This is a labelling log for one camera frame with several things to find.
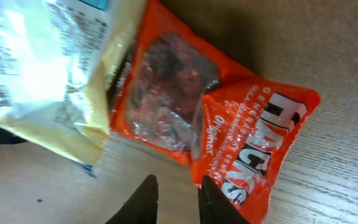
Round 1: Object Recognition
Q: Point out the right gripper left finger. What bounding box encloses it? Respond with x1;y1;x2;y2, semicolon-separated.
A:
105;174;158;224

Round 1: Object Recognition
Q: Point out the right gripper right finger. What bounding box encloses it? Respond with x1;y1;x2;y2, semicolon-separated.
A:
198;175;249;224

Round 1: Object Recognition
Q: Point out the red snack bag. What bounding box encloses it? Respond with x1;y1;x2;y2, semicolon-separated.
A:
111;1;321;223

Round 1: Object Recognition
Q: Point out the cream blue chips bag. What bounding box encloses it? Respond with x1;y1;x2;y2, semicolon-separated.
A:
0;0;146;173

